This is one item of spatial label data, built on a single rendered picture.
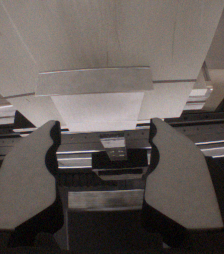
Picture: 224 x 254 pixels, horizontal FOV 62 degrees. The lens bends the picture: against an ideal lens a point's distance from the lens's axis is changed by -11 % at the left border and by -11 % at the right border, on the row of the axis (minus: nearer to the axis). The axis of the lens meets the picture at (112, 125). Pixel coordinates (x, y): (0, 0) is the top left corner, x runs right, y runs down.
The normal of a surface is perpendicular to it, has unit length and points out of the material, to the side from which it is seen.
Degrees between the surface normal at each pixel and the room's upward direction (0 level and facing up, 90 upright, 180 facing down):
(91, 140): 90
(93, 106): 0
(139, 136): 90
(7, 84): 0
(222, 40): 0
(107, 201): 90
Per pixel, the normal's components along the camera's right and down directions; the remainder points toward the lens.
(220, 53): 0.04, 0.93
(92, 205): -0.10, -0.36
